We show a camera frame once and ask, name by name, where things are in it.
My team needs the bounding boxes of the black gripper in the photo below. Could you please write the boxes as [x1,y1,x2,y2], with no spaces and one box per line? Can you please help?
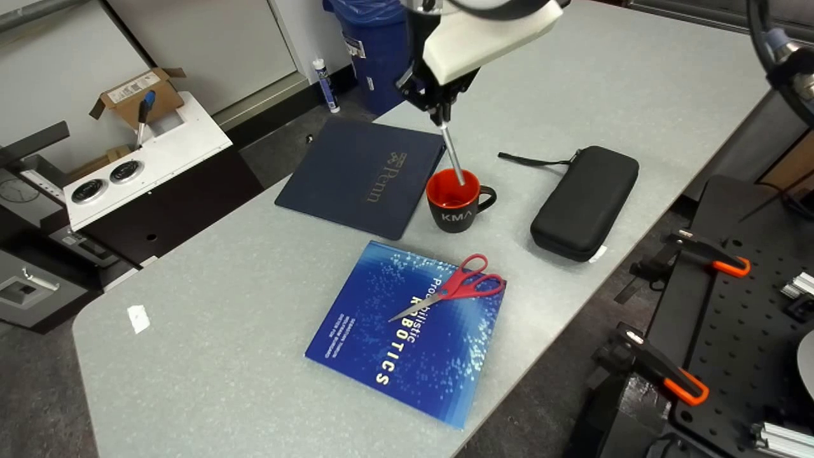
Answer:
[394,51,485,131]

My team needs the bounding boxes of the white pen with silver barrel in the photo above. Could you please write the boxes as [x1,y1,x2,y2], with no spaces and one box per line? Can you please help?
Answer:
[440,119,471,192]

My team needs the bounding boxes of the black mug with red inside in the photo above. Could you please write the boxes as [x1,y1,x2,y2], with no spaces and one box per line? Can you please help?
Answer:
[422,165,498,238]

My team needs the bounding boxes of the blue trash bin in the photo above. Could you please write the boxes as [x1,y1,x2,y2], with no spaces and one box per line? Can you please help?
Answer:
[322,0,415,117]

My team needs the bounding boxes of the navy Penn folder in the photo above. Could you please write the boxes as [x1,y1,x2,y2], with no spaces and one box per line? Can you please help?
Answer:
[273,113,450,245]

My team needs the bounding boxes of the blue robotics book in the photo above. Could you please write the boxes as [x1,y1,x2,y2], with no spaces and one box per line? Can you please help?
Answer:
[304,239,509,432]

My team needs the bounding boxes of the white side table with holes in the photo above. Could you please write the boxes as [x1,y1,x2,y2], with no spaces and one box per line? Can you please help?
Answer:
[61,89,238,234]

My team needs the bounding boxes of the open cardboard box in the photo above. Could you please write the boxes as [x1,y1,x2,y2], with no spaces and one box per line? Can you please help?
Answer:
[86,66,189,133]

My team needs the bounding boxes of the black orange bar clamp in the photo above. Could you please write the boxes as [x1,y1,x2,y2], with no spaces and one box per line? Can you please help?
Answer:
[604,324,712,409]
[668,226,755,282]

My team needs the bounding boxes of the small white paper scrap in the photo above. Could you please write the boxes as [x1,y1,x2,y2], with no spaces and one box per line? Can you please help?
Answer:
[126,301,155,336]

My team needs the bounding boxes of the black perforated breadboard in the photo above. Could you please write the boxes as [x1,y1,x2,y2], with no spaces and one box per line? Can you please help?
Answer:
[670,174,814,458]

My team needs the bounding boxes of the black zippered pouch with strap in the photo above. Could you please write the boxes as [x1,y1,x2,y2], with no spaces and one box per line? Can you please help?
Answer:
[497,143,642,266]

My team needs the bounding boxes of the red handled scissors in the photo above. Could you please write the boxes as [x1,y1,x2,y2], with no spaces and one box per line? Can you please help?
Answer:
[387,252,509,327]

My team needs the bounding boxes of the black cable loop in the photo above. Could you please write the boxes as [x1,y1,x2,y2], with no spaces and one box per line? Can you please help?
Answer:
[743,0,814,133]

